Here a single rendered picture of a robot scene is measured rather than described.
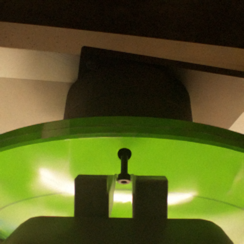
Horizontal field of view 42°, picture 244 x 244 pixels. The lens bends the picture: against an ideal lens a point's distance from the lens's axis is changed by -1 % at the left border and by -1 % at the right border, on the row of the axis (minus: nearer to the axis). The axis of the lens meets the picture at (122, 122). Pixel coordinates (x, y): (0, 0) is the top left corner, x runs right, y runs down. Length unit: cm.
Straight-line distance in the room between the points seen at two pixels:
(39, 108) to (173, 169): 26
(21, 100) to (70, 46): 11
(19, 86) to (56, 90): 4
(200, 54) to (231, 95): 6
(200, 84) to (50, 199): 21
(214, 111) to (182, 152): 22
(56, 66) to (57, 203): 17
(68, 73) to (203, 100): 15
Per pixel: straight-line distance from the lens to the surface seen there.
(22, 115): 44
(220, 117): 41
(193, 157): 19
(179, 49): 36
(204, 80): 35
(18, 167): 21
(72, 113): 32
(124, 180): 17
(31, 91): 39
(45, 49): 34
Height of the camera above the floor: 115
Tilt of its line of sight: 34 degrees down
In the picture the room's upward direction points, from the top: 178 degrees counter-clockwise
